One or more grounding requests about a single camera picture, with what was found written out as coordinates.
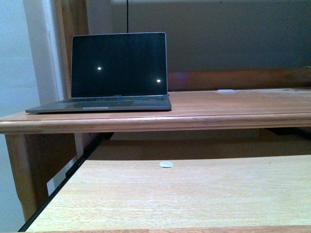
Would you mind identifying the white round sticker on tray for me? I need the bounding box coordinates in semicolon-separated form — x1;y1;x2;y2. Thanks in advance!
159;161;173;168

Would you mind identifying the grey laptop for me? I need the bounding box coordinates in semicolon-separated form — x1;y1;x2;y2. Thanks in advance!
27;32;172;114

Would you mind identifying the wooden desk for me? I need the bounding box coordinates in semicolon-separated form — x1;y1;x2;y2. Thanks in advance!
0;67;311;233

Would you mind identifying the white cable grommet cover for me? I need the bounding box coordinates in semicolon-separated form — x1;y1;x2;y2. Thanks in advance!
217;89;234;93

